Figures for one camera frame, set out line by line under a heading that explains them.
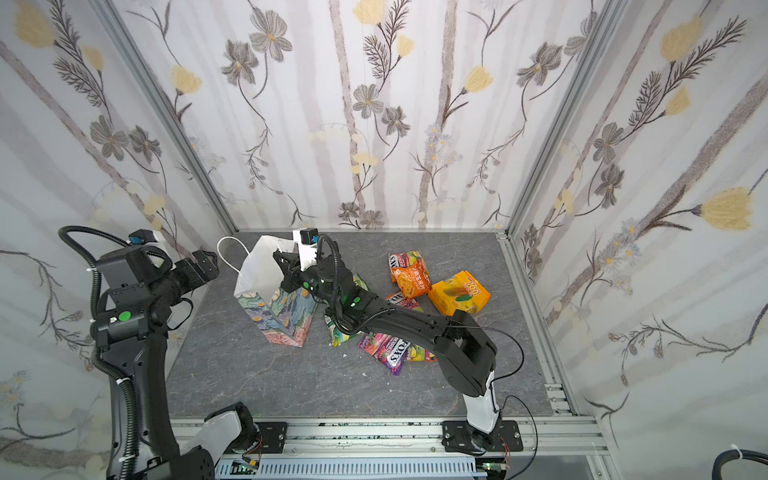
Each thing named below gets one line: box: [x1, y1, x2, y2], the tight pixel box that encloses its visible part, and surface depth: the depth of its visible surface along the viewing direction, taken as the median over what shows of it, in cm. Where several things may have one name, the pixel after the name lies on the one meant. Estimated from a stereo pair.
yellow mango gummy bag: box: [428, 271, 491, 317], surface depth 97 cm
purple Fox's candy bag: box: [357, 332, 411, 376], surface depth 88 cm
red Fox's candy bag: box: [388, 250, 430, 283], surface depth 106 cm
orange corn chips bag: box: [391, 260, 432, 299], surface depth 102 cm
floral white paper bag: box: [234, 235, 317, 347], surface depth 82 cm
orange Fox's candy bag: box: [407, 344, 439, 362], surface depth 88 cm
